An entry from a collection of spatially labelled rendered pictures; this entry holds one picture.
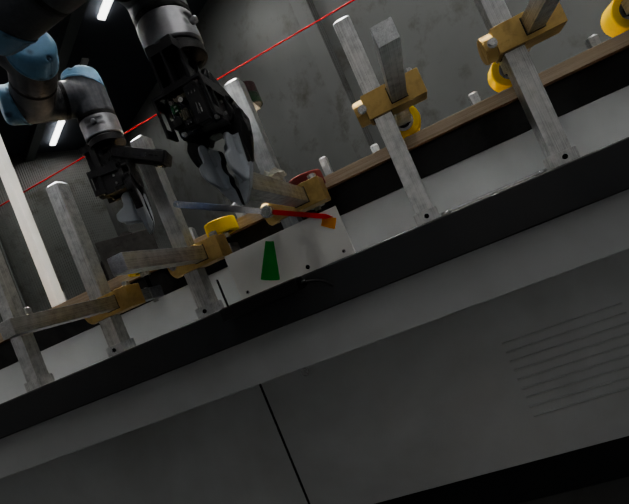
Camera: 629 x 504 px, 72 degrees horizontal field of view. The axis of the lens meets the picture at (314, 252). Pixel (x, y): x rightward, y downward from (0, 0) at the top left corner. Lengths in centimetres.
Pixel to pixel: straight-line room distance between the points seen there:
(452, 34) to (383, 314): 571
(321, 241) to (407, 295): 20
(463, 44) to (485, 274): 557
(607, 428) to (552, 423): 11
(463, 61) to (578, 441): 551
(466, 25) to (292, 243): 563
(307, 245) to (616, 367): 73
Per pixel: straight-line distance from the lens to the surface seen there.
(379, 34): 64
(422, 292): 88
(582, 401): 118
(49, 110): 101
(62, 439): 133
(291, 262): 88
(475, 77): 623
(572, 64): 113
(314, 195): 87
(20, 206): 270
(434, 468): 122
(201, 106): 56
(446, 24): 648
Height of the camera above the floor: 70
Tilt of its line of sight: 3 degrees up
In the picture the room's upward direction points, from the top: 23 degrees counter-clockwise
